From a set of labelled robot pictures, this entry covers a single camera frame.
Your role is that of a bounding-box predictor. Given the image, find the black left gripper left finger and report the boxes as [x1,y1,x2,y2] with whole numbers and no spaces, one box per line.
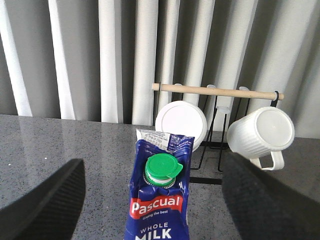
[0,158,86,240]

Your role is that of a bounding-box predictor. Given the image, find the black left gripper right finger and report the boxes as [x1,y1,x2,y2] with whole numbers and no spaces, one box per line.
[222,152,320,240]

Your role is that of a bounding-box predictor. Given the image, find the blue white milk carton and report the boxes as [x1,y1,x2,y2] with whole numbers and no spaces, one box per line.
[123,129,194,240]

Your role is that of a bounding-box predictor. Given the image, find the white ribbed mug on rack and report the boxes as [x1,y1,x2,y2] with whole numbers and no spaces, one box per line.
[226,106,295,171]

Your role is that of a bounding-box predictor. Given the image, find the white smiley mug on rack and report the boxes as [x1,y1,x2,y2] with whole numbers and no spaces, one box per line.
[155,100,208,151]

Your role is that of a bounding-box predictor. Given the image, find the grey pleated curtain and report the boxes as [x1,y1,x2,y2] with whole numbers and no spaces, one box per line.
[0,0,320,139]

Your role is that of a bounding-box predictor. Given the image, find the black wire mug rack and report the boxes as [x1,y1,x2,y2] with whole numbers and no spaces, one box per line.
[151,83,285,173]

